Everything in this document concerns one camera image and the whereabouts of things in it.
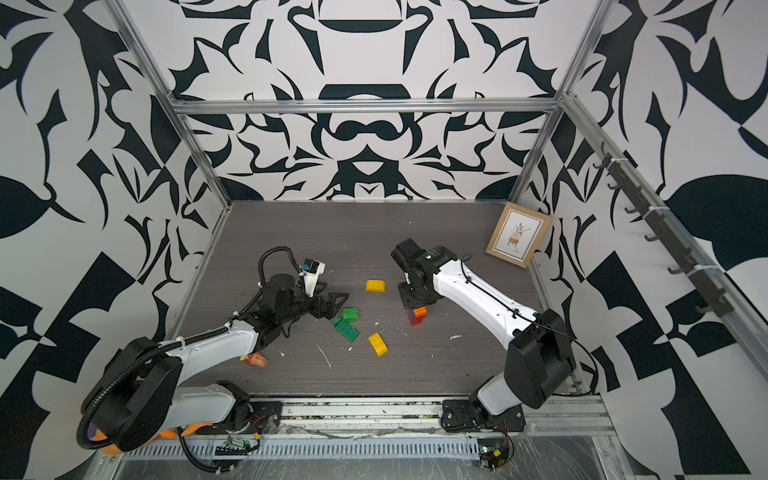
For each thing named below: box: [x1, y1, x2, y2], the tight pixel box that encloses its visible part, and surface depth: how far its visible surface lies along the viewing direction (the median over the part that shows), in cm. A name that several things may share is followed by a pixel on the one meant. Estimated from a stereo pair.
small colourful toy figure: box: [240, 352, 269, 368], surface depth 83 cm
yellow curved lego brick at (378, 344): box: [368, 332, 388, 358], surface depth 87 cm
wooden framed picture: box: [485, 201, 552, 269], surface depth 101 cm
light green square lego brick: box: [343, 308, 359, 322], surface depth 91 cm
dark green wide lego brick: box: [332, 316, 359, 343], surface depth 89 cm
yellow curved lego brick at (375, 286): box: [365, 279, 387, 293], surface depth 98 cm
